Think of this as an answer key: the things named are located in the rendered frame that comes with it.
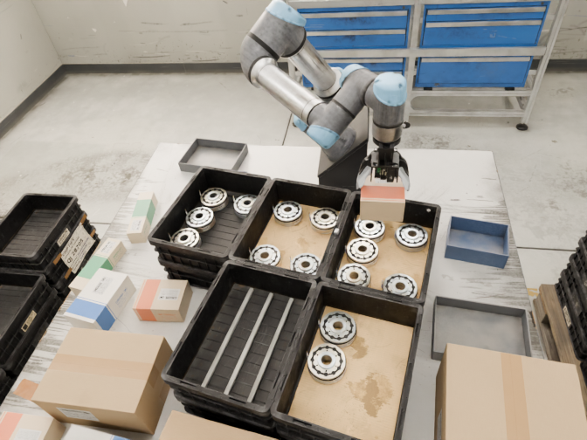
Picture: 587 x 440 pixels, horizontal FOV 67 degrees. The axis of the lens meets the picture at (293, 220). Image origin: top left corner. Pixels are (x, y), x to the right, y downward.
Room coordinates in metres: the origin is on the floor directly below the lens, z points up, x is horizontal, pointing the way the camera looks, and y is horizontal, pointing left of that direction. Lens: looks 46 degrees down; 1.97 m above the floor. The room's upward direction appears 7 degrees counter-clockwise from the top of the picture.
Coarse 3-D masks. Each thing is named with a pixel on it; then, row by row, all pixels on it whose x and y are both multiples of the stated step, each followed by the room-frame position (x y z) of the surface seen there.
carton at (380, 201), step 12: (372, 180) 0.94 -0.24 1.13; (384, 180) 0.94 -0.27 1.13; (396, 180) 0.93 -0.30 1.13; (372, 192) 0.89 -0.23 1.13; (384, 192) 0.89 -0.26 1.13; (396, 192) 0.88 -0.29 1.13; (360, 204) 0.87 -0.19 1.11; (372, 204) 0.86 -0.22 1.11; (384, 204) 0.85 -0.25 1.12; (396, 204) 0.84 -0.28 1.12; (360, 216) 0.87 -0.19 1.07; (372, 216) 0.86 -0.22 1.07; (384, 216) 0.85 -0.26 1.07; (396, 216) 0.84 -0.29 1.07
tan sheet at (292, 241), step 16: (304, 208) 1.17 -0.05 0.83; (320, 208) 1.16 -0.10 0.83; (272, 224) 1.10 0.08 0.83; (304, 224) 1.08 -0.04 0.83; (272, 240) 1.03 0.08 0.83; (288, 240) 1.02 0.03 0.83; (304, 240) 1.01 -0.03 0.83; (320, 240) 1.00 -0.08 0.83; (288, 256) 0.95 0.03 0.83; (320, 256) 0.93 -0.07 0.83
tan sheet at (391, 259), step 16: (384, 224) 1.04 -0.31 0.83; (400, 224) 1.03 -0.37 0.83; (352, 240) 0.98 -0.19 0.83; (384, 240) 0.96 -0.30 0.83; (384, 256) 0.90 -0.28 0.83; (400, 256) 0.89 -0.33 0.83; (416, 256) 0.88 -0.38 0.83; (384, 272) 0.83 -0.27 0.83; (400, 272) 0.82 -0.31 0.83; (416, 272) 0.82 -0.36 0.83
